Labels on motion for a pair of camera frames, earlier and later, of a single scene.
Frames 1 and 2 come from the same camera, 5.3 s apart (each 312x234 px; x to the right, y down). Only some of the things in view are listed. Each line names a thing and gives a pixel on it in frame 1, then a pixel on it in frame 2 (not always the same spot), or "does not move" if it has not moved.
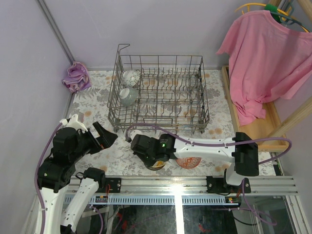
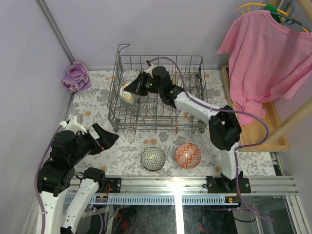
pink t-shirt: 266,60 does not move
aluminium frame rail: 192,184 does not move
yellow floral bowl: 157,165 to 126,97
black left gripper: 96,137 does not move
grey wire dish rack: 169,91 does not move
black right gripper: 148,162 to 137,86
